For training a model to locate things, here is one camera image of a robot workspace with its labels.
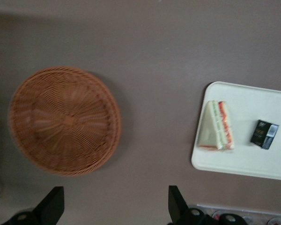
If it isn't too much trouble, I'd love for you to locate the clear acrylic bottle rack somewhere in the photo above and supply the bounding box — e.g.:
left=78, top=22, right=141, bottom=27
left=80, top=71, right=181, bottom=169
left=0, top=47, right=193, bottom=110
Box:
left=196, top=202, right=281, bottom=225

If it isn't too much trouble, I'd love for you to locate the small black snack packet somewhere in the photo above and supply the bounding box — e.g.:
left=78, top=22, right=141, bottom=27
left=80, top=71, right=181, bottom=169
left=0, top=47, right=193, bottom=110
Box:
left=250, top=119, right=280, bottom=150

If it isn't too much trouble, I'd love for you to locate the round brown wicker basket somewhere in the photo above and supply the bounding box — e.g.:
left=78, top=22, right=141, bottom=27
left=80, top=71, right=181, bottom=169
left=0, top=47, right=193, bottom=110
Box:
left=8, top=66, right=122, bottom=177

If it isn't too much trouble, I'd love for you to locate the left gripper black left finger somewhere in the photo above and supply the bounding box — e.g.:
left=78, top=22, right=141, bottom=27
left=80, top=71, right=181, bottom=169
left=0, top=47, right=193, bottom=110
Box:
left=34, top=186, right=65, bottom=225

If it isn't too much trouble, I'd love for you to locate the triangular sandwich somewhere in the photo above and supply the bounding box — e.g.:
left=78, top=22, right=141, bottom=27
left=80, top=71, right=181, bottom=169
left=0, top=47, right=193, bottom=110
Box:
left=196, top=100, right=236, bottom=152

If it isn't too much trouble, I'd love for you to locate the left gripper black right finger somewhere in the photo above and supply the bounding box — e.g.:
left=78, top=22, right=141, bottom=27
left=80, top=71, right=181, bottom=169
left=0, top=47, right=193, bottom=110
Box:
left=168, top=185, right=191, bottom=225

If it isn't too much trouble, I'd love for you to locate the beige plastic tray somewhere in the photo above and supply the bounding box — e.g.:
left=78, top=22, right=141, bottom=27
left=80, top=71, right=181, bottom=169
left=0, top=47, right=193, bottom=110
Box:
left=191, top=81, right=281, bottom=181

